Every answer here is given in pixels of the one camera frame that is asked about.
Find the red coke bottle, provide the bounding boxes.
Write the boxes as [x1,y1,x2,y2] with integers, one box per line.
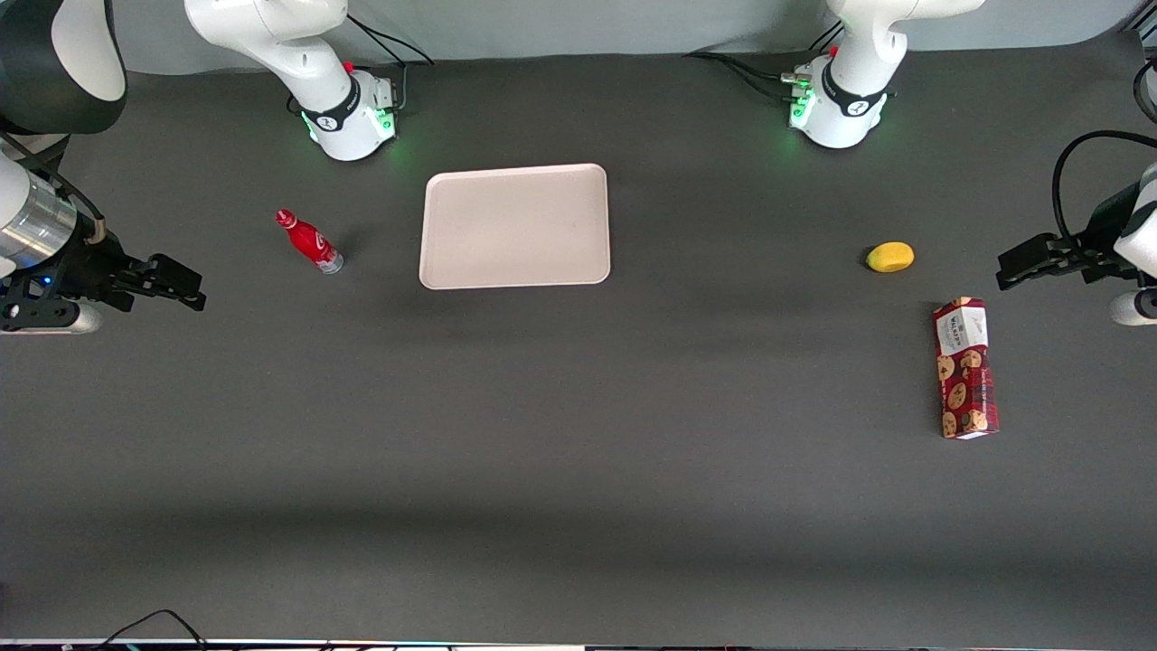
[276,209,345,275]

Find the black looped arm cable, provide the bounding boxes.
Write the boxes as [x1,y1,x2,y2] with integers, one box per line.
[1051,130,1157,247]

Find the pale pink plastic tray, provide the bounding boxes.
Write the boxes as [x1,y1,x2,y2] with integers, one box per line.
[419,163,612,291]

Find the black base cables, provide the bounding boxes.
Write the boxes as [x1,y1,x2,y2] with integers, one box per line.
[287,13,437,117]
[683,20,845,102]

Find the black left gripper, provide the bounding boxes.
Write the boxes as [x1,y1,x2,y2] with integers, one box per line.
[996,181,1142,292]

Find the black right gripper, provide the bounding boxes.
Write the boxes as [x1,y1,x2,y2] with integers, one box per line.
[61,230,208,314]

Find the red cookie box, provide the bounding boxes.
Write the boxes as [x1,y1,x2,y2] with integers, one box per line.
[932,297,1002,440]

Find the yellow lemon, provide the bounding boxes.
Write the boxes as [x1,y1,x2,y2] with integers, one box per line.
[865,241,916,274]

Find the black cable at mat corner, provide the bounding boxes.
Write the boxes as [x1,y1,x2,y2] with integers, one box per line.
[1123,25,1157,126]

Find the black right base cables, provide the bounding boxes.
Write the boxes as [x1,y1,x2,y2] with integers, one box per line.
[287,13,437,117]

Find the black cable at table edge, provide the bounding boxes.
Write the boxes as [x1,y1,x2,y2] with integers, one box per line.
[89,609,211,651]

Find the black left base cables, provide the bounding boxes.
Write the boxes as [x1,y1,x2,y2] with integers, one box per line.
[683,20,845,102]

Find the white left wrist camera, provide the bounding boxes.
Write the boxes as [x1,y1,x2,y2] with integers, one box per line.
[1109,288,1157,327]

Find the dark grey table mat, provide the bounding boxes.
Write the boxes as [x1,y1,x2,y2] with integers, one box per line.
[0,31,1157,648]

